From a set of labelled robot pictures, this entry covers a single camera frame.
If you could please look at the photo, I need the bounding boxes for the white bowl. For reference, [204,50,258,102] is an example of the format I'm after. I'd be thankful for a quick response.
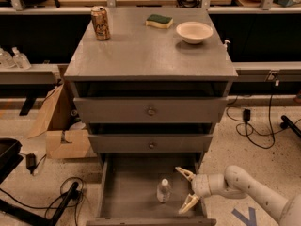
[176,22,213,44]

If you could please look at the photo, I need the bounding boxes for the black cable on floor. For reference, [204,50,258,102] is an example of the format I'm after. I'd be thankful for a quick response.
[0,176,87,226]

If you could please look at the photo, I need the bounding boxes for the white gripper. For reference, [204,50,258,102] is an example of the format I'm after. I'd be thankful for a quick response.
[175,167,226,214]

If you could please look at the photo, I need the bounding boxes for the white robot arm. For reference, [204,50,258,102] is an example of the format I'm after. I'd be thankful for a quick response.
[176,165,301,226]

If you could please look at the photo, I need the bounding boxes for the grey wooden drawer cabinet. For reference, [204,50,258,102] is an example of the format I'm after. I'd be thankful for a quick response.
[63,7,239,162]

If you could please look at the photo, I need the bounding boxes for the gold drink can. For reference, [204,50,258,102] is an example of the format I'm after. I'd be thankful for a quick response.
[91,6,110,40]

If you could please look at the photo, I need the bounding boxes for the clear plastic water bottle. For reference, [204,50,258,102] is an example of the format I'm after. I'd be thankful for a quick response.
[156,179,171,203]

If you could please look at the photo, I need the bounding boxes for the black bin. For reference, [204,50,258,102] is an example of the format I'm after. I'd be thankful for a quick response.
[0,138,23,184]

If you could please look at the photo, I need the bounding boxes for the small black adapter left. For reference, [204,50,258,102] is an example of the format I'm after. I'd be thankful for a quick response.
[25,153,37,173]

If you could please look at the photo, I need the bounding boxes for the black chair base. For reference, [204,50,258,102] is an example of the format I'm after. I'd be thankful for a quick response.
[0,181,80,226]

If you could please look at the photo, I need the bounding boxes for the grey top drawer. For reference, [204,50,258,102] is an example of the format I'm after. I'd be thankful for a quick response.
[74,97,227,123]

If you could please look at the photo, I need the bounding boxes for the small white pump dispenser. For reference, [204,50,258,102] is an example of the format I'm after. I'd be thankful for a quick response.
[223,40,231,52]

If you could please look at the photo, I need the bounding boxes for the clear pump bottle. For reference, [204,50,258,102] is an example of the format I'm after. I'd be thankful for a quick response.
[12,47,31,70]
[0,48,15,69]

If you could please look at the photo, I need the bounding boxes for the grey open bottom drawer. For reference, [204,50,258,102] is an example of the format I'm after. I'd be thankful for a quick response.
[87,153,216,226]

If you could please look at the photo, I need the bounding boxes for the grey middle drawer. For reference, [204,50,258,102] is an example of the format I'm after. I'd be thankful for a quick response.
[88,134,213,153]

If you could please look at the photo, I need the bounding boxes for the black power adapter with cable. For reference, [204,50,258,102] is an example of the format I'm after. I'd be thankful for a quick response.
[232,85,276,150]

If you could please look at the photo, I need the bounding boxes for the green yellow sponge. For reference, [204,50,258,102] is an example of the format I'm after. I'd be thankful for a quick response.
[145,14,173,29]

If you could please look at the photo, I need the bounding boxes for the brown cardboard box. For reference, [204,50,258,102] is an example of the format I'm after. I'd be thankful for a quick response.
[27,85,96,159]

